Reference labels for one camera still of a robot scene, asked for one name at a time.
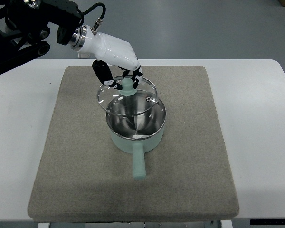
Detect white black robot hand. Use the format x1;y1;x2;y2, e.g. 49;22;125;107
69;25;143;90

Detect glass lid with green knob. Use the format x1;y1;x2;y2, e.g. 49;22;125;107
97;76;158;116

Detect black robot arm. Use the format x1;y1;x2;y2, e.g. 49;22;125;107
0;0;84;75

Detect mint green saucepan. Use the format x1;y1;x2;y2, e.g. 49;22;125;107
106;90;166;180

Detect grey felt mat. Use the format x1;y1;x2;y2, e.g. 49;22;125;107
28;66;239;222

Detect black table control panel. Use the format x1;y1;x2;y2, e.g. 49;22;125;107
249;219;285;226

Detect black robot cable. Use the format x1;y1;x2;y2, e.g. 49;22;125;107
79;2;107;35

